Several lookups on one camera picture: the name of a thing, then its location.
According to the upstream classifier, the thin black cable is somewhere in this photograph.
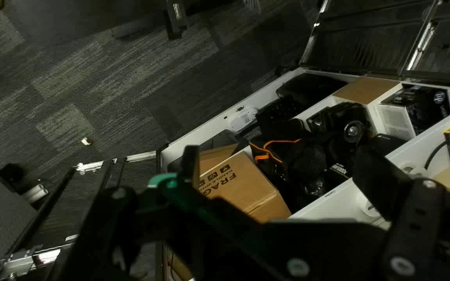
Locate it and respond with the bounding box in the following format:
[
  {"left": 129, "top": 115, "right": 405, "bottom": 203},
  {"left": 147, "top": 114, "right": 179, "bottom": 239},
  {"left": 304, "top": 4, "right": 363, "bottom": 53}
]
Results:
[{"left": 424, "top": 135, "right": 450, "bottom": 171}]

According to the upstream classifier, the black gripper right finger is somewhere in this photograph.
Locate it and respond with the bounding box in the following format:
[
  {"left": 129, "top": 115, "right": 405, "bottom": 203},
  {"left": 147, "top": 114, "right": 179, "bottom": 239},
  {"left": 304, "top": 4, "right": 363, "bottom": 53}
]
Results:
[{"left": 352, "top": 150, "right": 450, "bottom": 281}]

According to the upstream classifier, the black equipment pile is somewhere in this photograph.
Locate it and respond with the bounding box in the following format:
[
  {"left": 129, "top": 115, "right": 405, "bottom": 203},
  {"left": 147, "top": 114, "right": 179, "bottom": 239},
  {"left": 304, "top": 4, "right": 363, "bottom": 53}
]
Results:
[{"left": 251, "top": 71, "right": 388, "bottom": 212}]

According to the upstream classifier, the orange wire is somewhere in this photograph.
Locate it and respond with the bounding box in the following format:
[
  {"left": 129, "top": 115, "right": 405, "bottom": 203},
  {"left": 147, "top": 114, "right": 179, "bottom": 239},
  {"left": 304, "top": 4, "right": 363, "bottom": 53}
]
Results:
[{"left": 249, "top": 135, "right": 302, "bottom": 164}]

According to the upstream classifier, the small white storage bin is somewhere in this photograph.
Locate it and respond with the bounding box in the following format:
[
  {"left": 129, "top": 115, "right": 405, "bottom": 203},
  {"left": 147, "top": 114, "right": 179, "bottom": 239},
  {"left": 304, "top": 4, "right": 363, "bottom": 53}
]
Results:
[{"left": 371, "top": 101, "right": 419, "bottom": 143}]

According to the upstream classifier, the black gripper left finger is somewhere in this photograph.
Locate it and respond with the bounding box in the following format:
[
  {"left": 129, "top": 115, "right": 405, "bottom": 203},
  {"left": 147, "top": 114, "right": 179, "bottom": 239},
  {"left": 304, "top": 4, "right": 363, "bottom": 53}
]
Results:
[{"left": 52, "top": 145, "right": 290, "bottom": 281}]

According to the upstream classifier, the cardboard box with fragile print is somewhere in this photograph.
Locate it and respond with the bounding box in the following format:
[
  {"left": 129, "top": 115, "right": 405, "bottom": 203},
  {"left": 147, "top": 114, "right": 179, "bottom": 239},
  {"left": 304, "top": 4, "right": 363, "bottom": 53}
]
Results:
[{"left": 196, "top": 143, "right": 294, "bottom": 224}]

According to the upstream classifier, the flat brown cardboard sheet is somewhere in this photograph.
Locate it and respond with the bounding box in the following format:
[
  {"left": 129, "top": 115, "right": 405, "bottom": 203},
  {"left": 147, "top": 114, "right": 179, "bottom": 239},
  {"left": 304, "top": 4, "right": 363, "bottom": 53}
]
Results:
[{"left": 333, "top": 75, "right": 402, "bottom": 106}]

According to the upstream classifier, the green plastic clip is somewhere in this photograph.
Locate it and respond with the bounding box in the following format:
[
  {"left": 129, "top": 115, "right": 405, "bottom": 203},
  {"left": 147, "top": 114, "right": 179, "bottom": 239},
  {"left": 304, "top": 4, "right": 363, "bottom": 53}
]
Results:
[{"left": 147, "top": 171, "right": 222, "bottom": 209}]

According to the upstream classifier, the white shelf unit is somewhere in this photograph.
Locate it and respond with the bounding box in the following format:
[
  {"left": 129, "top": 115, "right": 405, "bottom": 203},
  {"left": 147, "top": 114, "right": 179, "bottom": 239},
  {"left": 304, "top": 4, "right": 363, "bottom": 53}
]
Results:
[{"left": 157, "top": 67, "right": 450, "bottom": 224}]

